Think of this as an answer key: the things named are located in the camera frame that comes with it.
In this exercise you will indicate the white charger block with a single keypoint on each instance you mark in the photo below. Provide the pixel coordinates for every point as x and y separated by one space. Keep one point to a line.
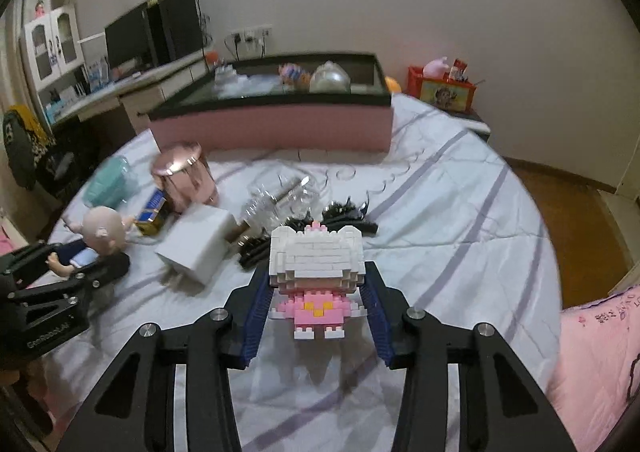
197 247

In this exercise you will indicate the rose gold jar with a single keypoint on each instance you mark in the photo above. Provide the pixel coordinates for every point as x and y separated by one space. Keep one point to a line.
185 177

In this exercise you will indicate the orange plush toy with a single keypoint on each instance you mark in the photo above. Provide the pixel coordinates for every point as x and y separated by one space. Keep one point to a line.
392 84

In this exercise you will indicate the low black white bench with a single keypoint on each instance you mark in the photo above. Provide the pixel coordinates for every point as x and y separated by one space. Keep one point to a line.
472 125

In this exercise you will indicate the clothes on chair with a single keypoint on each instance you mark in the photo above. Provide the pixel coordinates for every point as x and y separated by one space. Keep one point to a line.
22 142

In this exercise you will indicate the white pink block figure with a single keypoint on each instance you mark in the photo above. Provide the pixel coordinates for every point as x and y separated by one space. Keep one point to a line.
315 257

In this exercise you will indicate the white figure lamp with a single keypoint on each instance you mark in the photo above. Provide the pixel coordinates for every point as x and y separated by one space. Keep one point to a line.
329 77

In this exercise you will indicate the blue gold small box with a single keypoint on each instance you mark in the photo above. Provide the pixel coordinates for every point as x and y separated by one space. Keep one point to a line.
150 213

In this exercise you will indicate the pink plush toy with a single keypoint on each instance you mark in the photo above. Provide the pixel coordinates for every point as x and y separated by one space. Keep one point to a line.
435 67

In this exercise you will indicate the black computer tower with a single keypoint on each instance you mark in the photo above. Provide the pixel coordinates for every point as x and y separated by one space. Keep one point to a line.
175 30

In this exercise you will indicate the pink printed quilt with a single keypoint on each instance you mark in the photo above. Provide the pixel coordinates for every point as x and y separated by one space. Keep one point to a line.
595 362

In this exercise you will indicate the teal sponge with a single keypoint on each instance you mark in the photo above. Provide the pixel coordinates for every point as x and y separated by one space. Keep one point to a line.
107 182

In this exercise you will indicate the small doll in pink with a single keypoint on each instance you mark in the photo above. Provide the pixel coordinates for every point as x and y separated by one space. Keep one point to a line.
39 8

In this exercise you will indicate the white wardrobe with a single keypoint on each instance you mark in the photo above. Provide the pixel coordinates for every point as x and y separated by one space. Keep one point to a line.
630 157

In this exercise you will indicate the orange blue striped object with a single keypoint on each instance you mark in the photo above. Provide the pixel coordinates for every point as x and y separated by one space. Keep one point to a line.
294 76

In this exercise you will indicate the water bottle with orange lid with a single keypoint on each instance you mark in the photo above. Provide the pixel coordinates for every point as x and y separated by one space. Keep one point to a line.
215 60

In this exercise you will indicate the black office chair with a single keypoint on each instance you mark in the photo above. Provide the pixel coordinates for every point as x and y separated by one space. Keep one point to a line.
65 162

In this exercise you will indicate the blue white box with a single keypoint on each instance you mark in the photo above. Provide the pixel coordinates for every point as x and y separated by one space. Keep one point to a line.
96 73

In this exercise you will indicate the white desk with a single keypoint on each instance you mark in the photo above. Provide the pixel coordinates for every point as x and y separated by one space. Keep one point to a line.
145 92

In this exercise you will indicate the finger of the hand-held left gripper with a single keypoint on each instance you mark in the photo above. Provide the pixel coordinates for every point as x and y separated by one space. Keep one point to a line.
112 266
25 262

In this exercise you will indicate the pink box with dark lining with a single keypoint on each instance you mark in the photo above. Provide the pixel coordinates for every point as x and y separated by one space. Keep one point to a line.
275 132

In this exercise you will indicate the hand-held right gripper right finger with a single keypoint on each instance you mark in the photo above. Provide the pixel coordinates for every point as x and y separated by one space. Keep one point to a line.
382 327

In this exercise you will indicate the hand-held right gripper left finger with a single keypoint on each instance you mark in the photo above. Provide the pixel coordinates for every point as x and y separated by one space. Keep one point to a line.
255 317

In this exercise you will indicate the wall power outlet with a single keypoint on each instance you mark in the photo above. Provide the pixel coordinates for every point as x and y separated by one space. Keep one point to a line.
250 34

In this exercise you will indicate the clear plastic box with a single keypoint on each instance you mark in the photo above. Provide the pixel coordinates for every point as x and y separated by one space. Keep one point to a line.
252 85

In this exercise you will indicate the white glass-door cabinet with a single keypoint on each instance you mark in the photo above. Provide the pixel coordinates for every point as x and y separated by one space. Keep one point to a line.
50 47

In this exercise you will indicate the black hair clip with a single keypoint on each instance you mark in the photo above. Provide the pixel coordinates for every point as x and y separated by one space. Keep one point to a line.
254 248
300 223
347 217

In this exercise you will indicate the red storage crate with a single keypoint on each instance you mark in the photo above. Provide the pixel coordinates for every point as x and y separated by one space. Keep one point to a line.
445 95

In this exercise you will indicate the black monitor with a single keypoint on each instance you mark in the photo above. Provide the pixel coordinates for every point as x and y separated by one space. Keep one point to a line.
125 37

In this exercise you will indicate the white plug night light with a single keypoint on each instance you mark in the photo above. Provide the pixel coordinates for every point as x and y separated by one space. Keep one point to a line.
224 73

